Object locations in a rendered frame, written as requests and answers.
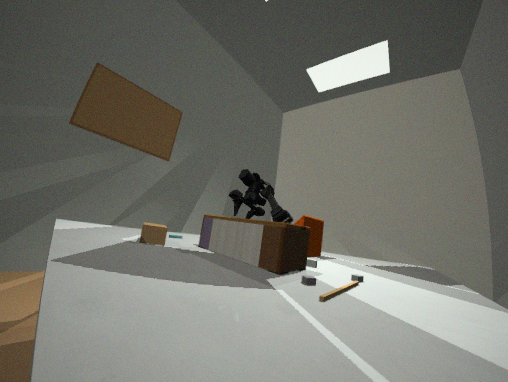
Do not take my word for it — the tan wooden stick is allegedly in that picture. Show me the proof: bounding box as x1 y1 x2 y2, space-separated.
319 281 359 302

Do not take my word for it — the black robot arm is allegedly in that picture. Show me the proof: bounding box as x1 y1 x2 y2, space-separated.
239 169 294 224

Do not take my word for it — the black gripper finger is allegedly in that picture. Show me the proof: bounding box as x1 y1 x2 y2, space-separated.
233 198 244 216
245 210 259 219

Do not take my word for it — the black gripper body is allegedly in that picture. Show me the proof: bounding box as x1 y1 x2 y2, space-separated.
229 188 265 216

